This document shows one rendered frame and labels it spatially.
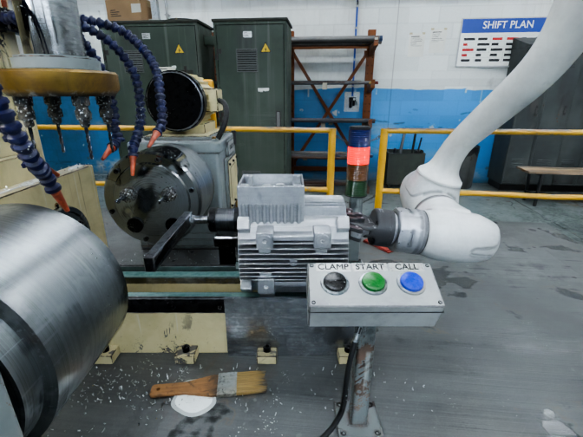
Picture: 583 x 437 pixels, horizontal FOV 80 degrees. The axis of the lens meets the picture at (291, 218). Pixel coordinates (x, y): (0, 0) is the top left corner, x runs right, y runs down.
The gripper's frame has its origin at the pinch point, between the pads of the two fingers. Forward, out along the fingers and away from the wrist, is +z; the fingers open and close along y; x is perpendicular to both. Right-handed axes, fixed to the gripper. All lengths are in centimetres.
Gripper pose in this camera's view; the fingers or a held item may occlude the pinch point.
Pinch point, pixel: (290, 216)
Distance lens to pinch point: 69.1
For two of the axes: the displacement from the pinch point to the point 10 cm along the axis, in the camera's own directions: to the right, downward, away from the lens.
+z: -9.9, -1.2, -0.4
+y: 0.0, 3.3, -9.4
